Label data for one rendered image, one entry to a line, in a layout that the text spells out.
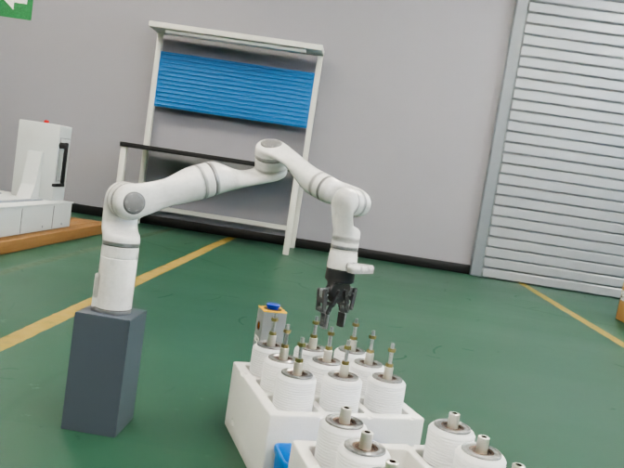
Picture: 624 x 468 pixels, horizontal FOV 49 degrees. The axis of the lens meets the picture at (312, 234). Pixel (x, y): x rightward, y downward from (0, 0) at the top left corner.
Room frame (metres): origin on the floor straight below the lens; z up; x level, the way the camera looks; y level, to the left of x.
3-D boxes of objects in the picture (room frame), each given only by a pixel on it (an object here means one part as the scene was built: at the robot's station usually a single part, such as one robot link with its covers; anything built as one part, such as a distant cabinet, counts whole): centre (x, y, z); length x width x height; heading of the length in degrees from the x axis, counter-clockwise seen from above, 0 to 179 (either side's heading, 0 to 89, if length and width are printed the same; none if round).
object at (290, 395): (1.56, -0.01, 0.16); 0.10 x 0.10 x 0.18
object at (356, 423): (1.29, -0.12, 0.25); 0.08 x 0.08 x 0.01
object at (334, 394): (1.60, -0.13, 0.16); 0.10 x 0.10 x 0.18
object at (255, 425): (1.71, -0.09, 0.09); 0.39 x 0.39 x 0.18; 19
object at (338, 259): (1.70, -0.10, 0.53); 0.11 x 0.09 x 0.06; 50
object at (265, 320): (1.96, 0.08, 0.16); 0.07 x 0.07 x 0.31; 19
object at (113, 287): (1.70, 0.47, 0.39); 0.09 x 0.09 x 0.17; 87
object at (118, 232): (1.70, 0.48, 0.54); 0.09 x 0.09 x 0.17; 34
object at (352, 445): (1.18, -0.15, 0.25); 0.08 x 0.08 x 0.01
